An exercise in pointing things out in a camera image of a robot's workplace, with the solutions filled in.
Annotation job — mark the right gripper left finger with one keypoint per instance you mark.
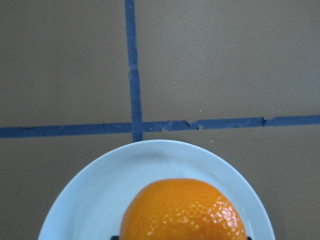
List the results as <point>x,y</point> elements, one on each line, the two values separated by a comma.
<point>115,237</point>

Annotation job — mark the light blue plate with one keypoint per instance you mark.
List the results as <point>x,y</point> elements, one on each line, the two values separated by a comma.
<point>92,204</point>

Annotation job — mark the orange mandarin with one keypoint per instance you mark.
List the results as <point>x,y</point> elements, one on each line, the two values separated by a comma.
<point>181,209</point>

